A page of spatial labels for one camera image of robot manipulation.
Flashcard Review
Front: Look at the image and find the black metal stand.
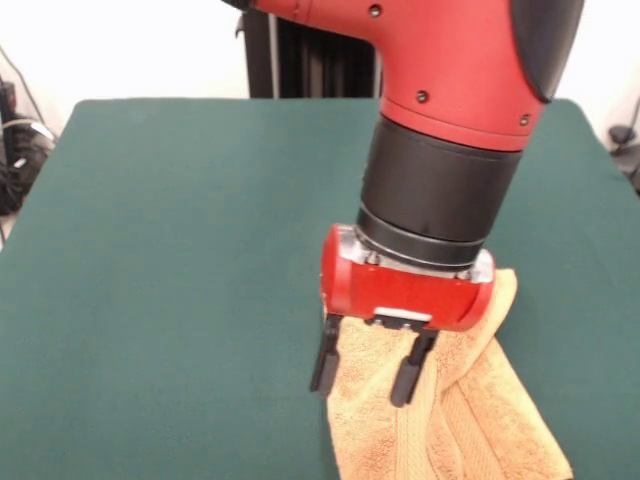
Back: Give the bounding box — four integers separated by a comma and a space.
233, 9, 385, 100

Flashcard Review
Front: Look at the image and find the small black wall device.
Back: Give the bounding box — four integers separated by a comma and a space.
0, 79, 19, 121

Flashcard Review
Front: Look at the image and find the black clamp with cable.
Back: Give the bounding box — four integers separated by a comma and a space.
607, 124, 640, 194

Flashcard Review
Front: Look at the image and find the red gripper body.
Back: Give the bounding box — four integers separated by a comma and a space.
319, 223, 498, 334

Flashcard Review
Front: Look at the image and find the orange terry towel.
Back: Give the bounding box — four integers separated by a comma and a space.
327, 267, 575, 480

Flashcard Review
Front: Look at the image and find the black cable bundle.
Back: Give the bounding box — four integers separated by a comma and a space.
0, 117, 57, 217

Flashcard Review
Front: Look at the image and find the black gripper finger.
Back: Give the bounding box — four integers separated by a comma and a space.
389, 327, 437, 409
309, 313, 345, 399

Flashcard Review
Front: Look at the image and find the dark green table cloth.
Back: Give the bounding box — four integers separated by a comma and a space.
0, 97, 640, 480

